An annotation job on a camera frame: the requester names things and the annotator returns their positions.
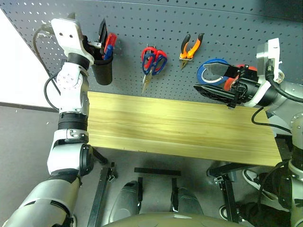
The black metal table frame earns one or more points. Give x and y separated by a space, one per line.
99 196

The black crossbar stand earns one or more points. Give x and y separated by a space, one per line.
156 171

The olive rounded body shell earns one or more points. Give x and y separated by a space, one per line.
175 220

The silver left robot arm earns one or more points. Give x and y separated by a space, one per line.
71 99

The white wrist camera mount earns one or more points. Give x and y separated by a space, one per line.
67 28
272 52

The dark grey rounded shape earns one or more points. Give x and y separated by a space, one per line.
189 201
125 201

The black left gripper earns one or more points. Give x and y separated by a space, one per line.
85 42

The black plastic cup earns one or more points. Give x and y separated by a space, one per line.
103 73

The grey pegboard wall panel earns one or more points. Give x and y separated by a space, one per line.
154 23

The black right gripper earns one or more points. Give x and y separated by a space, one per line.
246 87

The white sneaker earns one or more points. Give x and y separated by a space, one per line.
251 176
223 210

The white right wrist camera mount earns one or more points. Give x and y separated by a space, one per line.
272 52

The double prong metal hook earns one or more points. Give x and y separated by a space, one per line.
147 45

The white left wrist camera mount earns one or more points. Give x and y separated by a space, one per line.
67 28

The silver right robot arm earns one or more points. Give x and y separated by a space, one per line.
291 94

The blue tape roll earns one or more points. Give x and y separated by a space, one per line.
200 73

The solid red tape roll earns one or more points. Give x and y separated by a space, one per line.
228 85

